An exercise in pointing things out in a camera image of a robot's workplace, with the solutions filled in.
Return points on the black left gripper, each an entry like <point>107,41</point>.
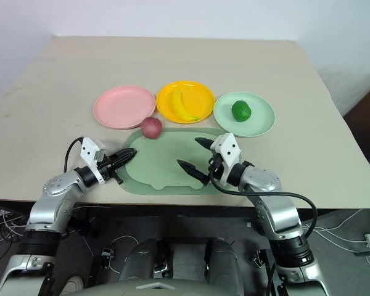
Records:
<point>106,168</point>

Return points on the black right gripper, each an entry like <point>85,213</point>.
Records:
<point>215,166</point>

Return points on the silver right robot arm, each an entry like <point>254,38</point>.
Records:
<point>274,209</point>

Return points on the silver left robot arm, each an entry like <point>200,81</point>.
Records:
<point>49,209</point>

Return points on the pink round plate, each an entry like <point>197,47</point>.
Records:
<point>123,106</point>

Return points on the yellow round plate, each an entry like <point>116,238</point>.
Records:
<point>197,98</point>

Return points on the light green round plate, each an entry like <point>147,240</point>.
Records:
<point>259,123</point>

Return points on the green silicone table mat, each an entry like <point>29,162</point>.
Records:
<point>160,166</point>

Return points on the red apple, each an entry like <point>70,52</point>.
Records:
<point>151,128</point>

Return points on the yellow banana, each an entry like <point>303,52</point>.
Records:
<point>179,106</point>

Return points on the dark green round fruit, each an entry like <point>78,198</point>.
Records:
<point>241,110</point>

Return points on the beige table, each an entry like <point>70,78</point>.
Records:
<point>185,68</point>

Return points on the dark grey rounded robot leg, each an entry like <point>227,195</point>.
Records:
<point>143,259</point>
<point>223,262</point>

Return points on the grey robot torso cover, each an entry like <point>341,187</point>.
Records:
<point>160,288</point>

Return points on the white shoe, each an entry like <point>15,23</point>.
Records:
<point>74,283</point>

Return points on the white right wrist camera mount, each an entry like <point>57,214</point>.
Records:
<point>229,149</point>

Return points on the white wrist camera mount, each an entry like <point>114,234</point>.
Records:
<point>89,151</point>
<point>229,149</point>

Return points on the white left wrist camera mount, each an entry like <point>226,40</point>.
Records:
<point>89,151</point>

